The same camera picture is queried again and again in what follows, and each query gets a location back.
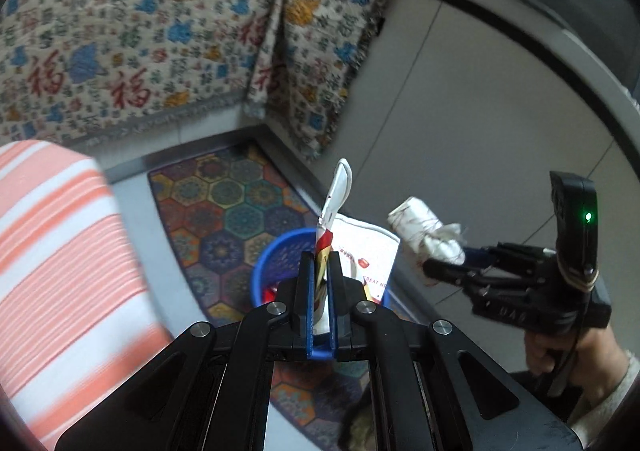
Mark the large printed cloth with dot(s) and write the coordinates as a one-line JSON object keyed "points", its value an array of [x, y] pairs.
{"points": [[125, 31]]}

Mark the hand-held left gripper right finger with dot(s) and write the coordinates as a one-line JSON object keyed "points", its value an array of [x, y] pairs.
{"points": [[334, 311]]}

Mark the red white snack wrapper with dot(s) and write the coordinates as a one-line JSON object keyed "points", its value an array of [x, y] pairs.
{"points": [[335, 196]]}

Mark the person's right forearm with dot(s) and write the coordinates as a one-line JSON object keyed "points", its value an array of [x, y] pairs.
{"points": [[615, 406]]}

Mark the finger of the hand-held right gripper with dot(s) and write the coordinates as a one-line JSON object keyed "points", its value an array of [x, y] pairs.
{"points": [[480, 256], [445, 271]]}

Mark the person's right hand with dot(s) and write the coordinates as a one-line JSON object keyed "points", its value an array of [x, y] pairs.
{"points": [[595, 356]]}

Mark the white paper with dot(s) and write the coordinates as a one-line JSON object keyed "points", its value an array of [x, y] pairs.
{"points": [[417, 226]]}

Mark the orange striped tablecloth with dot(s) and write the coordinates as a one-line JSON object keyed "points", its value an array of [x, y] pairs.
{"points": [[60, 256]]}

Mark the colourful hexagon floor mat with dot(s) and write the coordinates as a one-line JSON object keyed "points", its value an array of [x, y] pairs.
{"points": [[220, 211]]}

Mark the grey kitchen cabinet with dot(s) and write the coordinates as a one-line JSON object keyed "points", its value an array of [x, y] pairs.
{"points": [[475, 56]]}

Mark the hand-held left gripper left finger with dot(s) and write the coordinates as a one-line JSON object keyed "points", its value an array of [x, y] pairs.
{"points": [[310, 321]]}

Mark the blue plastic basket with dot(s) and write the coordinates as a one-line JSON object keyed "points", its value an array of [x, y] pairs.
{"points": [[280, 261]]}

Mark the white plastic bag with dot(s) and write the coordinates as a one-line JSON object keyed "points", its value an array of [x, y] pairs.
{"points": [[370, 241]]}

